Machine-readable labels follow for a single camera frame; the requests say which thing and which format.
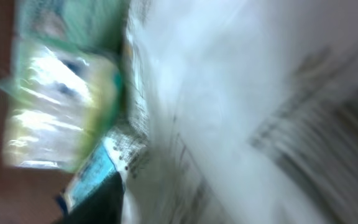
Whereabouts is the small teal packet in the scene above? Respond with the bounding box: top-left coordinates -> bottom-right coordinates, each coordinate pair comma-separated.
0,38 -> 122,172

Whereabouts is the large white snack bag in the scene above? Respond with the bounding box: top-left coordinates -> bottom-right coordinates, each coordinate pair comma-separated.
56,0 -> 358,224

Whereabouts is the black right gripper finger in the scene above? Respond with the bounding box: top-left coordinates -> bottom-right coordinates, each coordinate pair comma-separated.
53,172 -> 124,224

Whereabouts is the teal candy wrapper packet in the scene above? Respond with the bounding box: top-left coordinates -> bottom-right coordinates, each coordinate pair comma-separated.
15,0 -> 129,53

